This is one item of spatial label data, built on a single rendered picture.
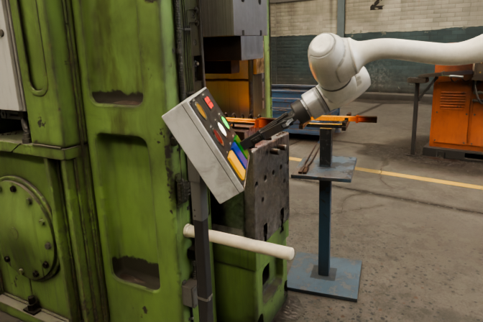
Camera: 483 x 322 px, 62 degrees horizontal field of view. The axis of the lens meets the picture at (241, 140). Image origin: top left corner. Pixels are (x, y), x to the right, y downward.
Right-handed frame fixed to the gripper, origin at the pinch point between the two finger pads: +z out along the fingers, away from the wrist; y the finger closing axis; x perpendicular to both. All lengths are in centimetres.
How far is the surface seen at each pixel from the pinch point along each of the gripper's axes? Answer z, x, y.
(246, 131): 5.6, -2.4, 37.0
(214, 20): -7, 42, 34
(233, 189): 6.7, -3.7, -27.0
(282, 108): 7, -64, 426
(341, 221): 0, -119, 160
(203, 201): 21.2, -7.0, -10.6
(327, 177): -12, -48, 66
